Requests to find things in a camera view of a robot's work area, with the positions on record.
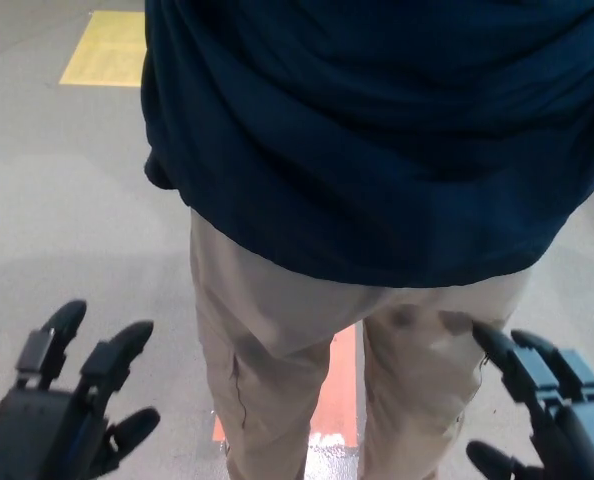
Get yellow floor marker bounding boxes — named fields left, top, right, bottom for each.
left=58, top=10, right=147, bottom=88

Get dark navy coat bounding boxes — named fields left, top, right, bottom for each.
left=140, top=0, right=594, bottom=291

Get khaki trousers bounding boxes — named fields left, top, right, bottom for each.
left=188, top=207, right=536, bottom=480

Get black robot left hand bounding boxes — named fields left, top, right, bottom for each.
left=0, top=298, right=162, bottom=480

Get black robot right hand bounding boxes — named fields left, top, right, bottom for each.
left=465, top=324, right=594, bottom=480

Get orange floor marker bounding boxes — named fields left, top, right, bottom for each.
left=211, top=329, right=366, bottom=444

